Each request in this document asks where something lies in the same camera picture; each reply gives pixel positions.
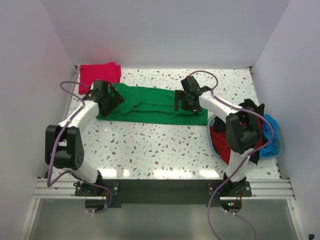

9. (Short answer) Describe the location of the dark red t-shirt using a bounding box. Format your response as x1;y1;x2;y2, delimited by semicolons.
209;117;266;165

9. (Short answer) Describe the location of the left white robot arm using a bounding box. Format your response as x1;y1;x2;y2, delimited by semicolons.
44;80;125;197

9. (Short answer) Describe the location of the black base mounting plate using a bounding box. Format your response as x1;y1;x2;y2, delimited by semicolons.
73;179;253;209

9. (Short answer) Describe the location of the folded pink red t-shirt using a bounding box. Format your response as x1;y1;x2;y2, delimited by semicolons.
78;62;122;95

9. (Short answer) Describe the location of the green t-shirt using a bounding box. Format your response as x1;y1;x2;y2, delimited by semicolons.
96;83;208;126

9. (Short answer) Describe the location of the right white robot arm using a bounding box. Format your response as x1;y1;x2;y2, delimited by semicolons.
174;76;262;197

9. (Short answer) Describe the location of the black t-shirt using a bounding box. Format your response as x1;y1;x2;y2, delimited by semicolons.
213;99;266;165

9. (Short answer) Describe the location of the translucent blue laundry basket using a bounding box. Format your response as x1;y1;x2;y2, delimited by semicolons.
207;114;285;162

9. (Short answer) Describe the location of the bright blue t-shirt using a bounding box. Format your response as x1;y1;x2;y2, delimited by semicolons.
257;114;280;158

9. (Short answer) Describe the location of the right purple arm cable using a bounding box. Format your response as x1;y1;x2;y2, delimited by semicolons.
186;70;273;240

